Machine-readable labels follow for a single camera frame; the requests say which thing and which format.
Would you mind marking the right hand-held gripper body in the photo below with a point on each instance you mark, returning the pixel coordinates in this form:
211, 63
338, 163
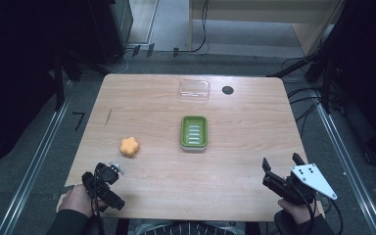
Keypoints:
302, 184

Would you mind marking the person's striped clothing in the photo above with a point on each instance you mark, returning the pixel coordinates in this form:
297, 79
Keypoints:
189, 229

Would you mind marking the person's left hand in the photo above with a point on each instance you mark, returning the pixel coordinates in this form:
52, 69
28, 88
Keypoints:
75, 199

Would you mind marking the green soap dish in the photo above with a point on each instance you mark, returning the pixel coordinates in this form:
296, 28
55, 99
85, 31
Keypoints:
194, 133

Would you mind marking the light wooden shelf unit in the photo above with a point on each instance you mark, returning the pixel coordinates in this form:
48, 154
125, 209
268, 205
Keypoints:
267, 23

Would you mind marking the black metal stand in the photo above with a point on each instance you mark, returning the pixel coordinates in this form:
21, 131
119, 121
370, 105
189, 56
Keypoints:
319, 55
58, 81

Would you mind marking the clear plastic lid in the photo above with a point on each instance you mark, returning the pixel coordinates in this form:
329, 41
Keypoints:
194, 89

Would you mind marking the orange flower-shaped soap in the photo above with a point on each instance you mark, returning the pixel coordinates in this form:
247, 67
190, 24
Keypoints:
129, 147

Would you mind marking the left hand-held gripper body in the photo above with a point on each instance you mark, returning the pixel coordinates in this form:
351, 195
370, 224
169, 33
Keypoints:
104, 192

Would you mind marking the black cabinet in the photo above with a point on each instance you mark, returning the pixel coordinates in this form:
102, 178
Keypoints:
111, 29

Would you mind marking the dark curtain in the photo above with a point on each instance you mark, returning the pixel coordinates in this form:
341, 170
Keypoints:
368, 75
19, 71

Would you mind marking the person's right hand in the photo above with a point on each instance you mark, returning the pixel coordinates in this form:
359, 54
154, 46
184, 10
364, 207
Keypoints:
298, 210

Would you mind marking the metal floor rail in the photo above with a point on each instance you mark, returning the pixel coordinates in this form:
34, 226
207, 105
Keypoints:
34, 163
351, 169

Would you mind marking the black round table grommet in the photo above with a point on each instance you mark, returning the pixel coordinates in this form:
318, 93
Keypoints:
227, 90

